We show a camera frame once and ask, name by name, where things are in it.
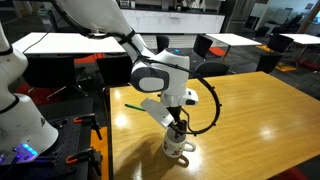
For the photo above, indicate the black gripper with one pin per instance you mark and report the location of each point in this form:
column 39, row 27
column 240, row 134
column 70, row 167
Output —
column 174, row 113

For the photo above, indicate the white floral print mug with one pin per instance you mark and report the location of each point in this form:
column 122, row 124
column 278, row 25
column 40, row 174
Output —
column 171, row 146

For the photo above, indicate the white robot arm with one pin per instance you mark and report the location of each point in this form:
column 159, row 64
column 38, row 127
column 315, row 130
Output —
column 100, row 13

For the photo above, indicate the green pen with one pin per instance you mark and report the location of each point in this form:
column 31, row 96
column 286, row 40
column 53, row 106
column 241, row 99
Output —
column 133, row 107

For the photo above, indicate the black office chair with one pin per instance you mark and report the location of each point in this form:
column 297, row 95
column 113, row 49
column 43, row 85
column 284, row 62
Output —
column 268, row 62
column 201, row 45
column 162, row 42
column 115, row 70
column 211, row 69
column 280, row 42

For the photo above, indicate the orange mat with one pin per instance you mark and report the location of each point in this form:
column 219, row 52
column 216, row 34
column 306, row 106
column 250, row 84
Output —
column 98, row 150

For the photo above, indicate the white rectangular table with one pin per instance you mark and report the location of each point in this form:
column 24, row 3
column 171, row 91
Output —
column 66, row 43
column 233, row 39
column 303, row 38

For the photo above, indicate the white kitchen cabinets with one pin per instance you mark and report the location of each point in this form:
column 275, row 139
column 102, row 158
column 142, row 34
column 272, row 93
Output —
column 166, row 21

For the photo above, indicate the dark refrigerator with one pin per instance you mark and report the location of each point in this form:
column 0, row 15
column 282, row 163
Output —
column 236, row 15

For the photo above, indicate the white board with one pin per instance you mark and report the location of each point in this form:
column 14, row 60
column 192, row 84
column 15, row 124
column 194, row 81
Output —
column 258, row 10

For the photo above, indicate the green lidded bin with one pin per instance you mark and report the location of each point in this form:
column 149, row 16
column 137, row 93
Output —
column 45, row 16

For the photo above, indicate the slanted wooden beam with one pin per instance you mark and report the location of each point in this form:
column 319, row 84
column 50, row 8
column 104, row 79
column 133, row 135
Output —
column 310, row 16

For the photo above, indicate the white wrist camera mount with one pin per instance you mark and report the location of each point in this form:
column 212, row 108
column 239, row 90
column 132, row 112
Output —
column 155, row 111

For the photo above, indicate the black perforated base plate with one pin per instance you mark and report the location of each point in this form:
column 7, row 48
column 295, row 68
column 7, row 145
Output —
column 71, row 140

